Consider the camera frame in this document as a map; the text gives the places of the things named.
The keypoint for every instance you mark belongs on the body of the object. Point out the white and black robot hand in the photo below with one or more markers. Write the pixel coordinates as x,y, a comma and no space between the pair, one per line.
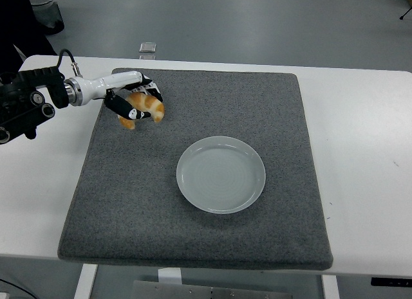
96,86

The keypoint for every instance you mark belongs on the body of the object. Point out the golden croissant bread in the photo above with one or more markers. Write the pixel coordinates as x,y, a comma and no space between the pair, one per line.
151,104

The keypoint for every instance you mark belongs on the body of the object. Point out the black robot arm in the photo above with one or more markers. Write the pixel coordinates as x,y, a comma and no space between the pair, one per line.
22,96

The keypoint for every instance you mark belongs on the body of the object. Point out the pale grey round plate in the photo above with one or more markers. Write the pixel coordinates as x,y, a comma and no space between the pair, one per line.
220,183

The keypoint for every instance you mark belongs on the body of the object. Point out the small clear floor box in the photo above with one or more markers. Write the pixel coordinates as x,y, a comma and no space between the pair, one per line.
148,47

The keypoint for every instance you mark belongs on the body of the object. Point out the black bin with clear liner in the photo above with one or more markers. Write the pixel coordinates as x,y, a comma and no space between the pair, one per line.
48,13

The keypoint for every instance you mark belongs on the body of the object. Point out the person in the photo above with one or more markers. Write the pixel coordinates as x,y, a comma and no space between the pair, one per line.
19,29

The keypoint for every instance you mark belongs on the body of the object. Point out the grey felt mat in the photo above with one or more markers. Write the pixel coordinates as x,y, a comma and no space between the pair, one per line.
193,103

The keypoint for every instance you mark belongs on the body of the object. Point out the white table leg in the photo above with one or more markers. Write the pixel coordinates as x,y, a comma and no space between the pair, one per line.
85,283
330,289

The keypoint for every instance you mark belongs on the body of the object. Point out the black tripod leg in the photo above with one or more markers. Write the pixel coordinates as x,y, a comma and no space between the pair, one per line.
406,15

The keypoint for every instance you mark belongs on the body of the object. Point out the black table control panel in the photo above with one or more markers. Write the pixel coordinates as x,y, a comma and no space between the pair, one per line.
391,281

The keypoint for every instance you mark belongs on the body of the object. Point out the white table bracket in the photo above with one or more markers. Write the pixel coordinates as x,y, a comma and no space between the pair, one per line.
169,276

